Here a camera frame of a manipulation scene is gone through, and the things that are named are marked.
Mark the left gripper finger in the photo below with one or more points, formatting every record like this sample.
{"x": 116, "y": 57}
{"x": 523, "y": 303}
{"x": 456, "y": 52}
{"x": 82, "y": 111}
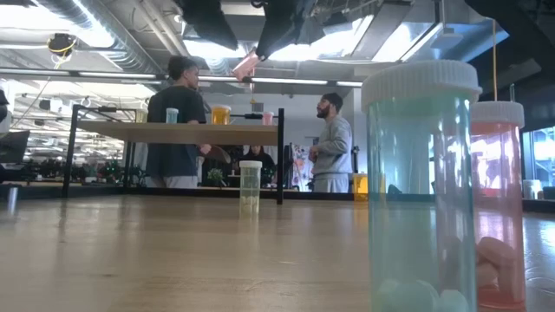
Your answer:
{"x": 286, "y": 21}
{"x": 208, "y": 19}

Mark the red translucent medicine bottle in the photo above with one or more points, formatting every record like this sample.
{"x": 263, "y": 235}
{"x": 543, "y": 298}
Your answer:
{"x": 498, "y": 173}
{"x": 268, "y": 119}
{"x": 245, "y": 65}

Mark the large orange medicine bottle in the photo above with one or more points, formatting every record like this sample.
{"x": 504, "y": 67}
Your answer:
{"x": 221, "y": 116}

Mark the yellow-green translucent medicine bottle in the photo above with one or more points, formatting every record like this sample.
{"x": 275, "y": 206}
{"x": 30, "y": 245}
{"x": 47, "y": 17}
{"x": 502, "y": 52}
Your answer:
{"x": 141, "y": 115}
{"x": 250, "y": 190}

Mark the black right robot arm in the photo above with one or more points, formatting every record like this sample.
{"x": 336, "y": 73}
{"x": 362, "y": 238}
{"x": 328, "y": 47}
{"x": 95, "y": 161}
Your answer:
{"x": 520, "y": 21}

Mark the long fluorescent tube light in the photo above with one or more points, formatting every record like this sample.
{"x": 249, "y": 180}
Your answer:
{"x": 303, "y": 81}

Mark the grey square vent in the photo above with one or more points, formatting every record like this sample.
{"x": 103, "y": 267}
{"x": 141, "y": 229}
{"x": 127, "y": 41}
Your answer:
{"x": 257, "y": 107}

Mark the person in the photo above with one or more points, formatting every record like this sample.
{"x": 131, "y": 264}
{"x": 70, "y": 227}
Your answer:
{"x": 334, "y": 147}
{"x": 259, "y": 157}
{"x": 173, "y": 104}

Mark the floral patterned cloth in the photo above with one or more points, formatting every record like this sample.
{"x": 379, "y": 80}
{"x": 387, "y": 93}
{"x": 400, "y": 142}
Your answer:
{"x": 300, "y": 169}

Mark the small potted plant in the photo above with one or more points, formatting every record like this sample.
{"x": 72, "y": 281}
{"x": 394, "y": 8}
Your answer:
{"x": 215, "y": 175}

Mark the black computer monitor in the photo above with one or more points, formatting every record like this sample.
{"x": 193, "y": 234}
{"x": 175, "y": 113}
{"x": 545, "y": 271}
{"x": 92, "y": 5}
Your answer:
{"x": 13, "y": 147}

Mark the wooden shelf black frame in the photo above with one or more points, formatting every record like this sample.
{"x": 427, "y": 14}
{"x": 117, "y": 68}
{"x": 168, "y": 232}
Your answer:
{"x": 173, "y": 133}

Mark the grey metal post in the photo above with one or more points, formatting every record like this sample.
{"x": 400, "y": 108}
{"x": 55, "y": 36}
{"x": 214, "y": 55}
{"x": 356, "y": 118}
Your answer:
{"x": 12, "y": 199}

